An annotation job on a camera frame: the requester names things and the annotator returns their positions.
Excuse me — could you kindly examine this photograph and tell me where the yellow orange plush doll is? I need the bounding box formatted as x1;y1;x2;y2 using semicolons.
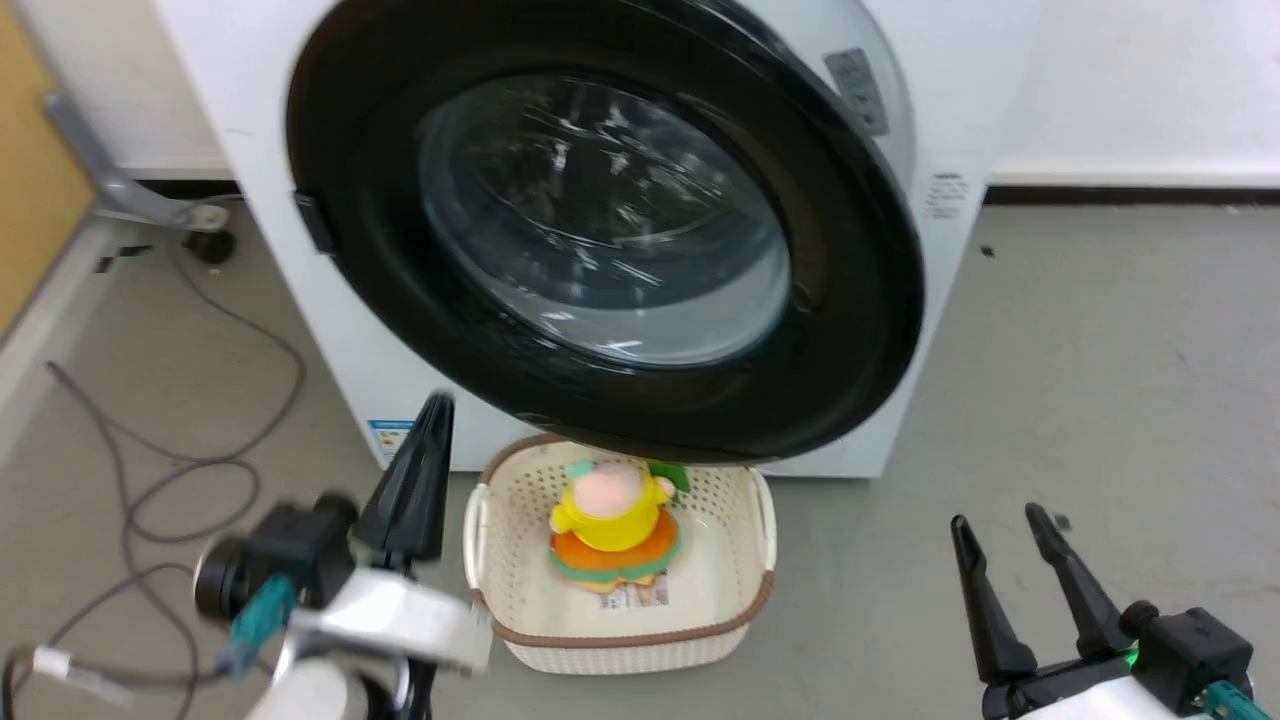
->
548;459;683;593

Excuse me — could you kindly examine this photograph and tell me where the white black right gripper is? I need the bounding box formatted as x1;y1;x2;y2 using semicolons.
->
949;502;1206;720

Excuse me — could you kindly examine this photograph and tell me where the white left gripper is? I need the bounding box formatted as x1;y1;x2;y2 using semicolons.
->
288;391;494;673

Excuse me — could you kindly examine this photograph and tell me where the grey metal leg with caster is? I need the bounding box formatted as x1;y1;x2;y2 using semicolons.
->
42;92;241;267

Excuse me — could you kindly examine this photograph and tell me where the blue white energy sticker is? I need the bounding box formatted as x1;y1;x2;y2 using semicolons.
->
367;418;416;465

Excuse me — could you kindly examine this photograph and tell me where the grey cable with white tag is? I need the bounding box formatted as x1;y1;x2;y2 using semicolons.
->
0;644;233;720

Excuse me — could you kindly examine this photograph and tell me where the black round washer door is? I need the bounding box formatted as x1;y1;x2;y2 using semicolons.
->
286;0;925;465

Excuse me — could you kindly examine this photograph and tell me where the grey floor cable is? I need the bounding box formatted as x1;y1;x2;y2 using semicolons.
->
44;254;307;641

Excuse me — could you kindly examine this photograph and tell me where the grey label sticker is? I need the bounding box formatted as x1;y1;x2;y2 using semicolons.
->
824;47;891;138

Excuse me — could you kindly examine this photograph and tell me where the white front-load washing machine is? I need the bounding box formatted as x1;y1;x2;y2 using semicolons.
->
150;0;1046;479

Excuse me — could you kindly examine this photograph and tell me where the cream perforated laundry basket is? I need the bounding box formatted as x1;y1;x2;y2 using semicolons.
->
463;434;778;675

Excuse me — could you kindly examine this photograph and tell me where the wooden board panel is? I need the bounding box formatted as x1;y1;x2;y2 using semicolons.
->
0;0;99;339

